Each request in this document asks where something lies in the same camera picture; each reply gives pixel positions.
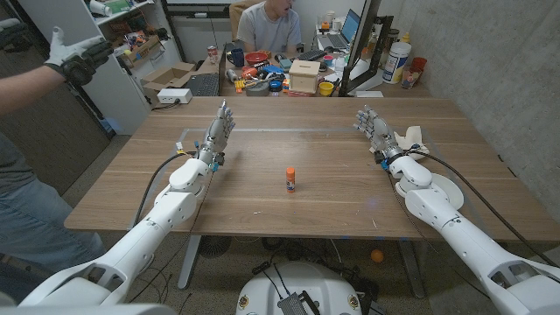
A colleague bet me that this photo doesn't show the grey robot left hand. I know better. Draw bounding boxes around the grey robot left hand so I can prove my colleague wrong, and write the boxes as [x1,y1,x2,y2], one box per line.
[195,99,236,166]

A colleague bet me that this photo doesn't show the white bowl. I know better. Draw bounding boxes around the white bowl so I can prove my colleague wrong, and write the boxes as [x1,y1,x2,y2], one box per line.
[395,172,465,210]

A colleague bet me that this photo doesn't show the small black keyboard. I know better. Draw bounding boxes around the small black keyboard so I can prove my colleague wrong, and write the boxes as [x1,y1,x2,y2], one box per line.
[297,49,328,62]

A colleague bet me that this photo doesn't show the grey table leg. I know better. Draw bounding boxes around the grey table leg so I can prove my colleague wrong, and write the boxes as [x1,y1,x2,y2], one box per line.
[177,234,202,291]
[397,239,426,299]

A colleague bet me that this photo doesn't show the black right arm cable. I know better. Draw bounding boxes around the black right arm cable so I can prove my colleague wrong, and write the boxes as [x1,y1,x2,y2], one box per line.
[410,150,560,269]

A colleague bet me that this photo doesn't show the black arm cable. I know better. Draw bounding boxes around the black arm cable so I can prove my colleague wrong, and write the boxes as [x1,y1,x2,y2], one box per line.
[133,150,198,227]
[410,150,560,269]

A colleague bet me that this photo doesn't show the black computer monitor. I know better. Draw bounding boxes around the black computer monitor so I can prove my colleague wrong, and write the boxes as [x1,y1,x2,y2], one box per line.
[339,0,384,97]

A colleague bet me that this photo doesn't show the red bowl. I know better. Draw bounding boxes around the red bowl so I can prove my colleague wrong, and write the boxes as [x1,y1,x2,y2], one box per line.
[244,51,270,67]

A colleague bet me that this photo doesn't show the grey tape roll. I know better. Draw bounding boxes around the grey tape roll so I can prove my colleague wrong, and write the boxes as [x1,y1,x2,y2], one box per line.
[244,80,270,97]

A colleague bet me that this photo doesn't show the black monitor stand frame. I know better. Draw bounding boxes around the black monitor stand frame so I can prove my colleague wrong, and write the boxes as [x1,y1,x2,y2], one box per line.
[371,15,395,75]

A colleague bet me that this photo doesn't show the cardboard box with clutter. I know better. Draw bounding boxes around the cardboard box with clutter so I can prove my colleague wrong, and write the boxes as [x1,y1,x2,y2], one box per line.
[120,34,164,67]

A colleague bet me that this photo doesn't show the beige cloth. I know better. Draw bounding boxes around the beige cloth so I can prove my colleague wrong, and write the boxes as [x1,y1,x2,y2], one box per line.
[393,125,432,161]

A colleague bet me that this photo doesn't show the open laptop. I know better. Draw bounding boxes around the open laptop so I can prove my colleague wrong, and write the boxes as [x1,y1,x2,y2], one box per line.
[317,8,362,50]

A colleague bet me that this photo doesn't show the gloved person left hand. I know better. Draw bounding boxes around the gloved person left hand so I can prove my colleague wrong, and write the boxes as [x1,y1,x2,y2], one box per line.
[0,17,30,50]

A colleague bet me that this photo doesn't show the dark blue mug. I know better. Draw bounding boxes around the dark blue mug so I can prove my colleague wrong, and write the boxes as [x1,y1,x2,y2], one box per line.
[226,47,246,68]

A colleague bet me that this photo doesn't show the white shelf unit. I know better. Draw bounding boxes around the white shelf unit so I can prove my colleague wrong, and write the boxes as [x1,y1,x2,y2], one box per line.
[17,0,183,136]

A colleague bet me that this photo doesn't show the tan chair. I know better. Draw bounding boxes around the tan chair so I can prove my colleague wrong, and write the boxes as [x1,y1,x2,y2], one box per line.
[227,0,263,43]

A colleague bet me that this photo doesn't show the grey finned electronics box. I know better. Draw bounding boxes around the grey finned electronics box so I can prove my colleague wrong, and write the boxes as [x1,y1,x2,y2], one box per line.
[276,291,310,315]

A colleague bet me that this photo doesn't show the white robot torso base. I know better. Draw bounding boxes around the white robot torso base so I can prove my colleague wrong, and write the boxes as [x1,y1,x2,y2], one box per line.
[235,261,363,315]

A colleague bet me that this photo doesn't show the standing person right forearm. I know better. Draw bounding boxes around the standing person right forearm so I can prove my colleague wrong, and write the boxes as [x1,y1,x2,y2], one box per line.
[0,65,67,117]

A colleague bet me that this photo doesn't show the large black keyboard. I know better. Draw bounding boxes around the large black keyboard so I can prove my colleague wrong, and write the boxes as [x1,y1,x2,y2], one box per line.
[185,73,220,97]

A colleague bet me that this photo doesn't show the white canister blue label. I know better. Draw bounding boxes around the white canister blue label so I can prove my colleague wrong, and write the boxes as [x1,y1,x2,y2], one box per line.
[381,41,412,85]

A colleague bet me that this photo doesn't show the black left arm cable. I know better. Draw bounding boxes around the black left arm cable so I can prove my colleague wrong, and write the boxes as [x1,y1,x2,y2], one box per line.
[133,150,198,227]

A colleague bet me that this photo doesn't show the light wooden box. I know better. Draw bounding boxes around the light wooden box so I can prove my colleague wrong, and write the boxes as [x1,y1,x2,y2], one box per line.
[288,59,321,95]

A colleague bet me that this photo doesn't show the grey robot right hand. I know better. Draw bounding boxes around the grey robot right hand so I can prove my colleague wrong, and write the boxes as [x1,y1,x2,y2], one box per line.
[353,104,406,164]

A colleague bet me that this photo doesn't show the gloved person right hand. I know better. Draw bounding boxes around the gloved person right hand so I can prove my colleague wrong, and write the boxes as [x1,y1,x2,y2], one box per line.
[43,25,115,87]

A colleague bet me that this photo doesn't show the clear glass with items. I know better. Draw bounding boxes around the clear glass with items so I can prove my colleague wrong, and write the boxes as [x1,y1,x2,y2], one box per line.
[401,65,422,90]

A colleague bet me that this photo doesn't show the white power box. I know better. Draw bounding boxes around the white power box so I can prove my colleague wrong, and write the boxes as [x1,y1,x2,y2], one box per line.
[157,87,193,105]

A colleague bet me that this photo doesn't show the seated person grey shirt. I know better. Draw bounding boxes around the seated person grey shirt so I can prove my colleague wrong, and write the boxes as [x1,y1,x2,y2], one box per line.
[235,0,304,56]

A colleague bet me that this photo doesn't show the standing person in jeans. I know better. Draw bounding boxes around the standing person in jeans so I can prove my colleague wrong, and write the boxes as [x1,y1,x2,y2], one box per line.
[0,130,109,303]

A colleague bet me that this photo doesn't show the open cardboard box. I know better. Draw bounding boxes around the open cardboard box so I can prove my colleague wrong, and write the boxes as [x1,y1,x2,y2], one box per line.
[140,61,198,106]

